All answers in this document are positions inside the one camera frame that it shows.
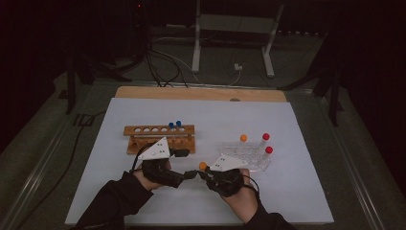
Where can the white metal stand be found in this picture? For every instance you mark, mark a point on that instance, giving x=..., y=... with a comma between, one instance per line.
x=236, y=24

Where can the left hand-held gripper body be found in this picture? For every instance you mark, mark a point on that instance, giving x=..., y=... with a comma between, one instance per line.
x=156, y=151

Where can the blue cap test tube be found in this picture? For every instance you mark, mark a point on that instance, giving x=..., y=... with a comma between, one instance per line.
x=178, y=123
x=171, y=125

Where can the clear plastic tube rack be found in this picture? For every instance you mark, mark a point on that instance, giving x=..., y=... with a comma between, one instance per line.
x=252, y=153

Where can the black stand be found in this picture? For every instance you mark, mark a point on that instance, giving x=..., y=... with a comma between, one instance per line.
x=71, y=86
x=333, y=96

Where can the red cap test tube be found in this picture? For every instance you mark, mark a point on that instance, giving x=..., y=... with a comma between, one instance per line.
x=268, y=149
x=266, y=136

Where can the black equipment tower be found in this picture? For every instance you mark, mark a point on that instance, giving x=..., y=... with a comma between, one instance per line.
x=139, y=28

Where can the person's left hand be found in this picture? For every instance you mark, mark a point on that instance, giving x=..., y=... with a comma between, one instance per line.
x=146, y=183

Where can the wooden test tube rack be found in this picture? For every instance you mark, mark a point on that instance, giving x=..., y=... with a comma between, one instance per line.
x=143, y=130

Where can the aluminium frame rail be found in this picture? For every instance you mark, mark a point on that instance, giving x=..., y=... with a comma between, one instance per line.
x=38, y=172
x=354, y=166

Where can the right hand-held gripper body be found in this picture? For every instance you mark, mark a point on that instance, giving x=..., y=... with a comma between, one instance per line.
x=226, y=163

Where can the black floor bracket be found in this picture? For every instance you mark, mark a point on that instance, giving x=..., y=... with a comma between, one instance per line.
x=83, y=119

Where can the white plug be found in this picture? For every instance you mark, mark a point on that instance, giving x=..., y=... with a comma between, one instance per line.
x=238, y=66

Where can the orange cap test tube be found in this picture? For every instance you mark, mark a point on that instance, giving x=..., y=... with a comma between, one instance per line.
x=202, y=165
x=243, y=138

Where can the person's right hand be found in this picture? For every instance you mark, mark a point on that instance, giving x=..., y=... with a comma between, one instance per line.
x=242, y=204

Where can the white table mat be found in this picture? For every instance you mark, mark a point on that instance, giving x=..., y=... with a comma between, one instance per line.
x=198, y=108

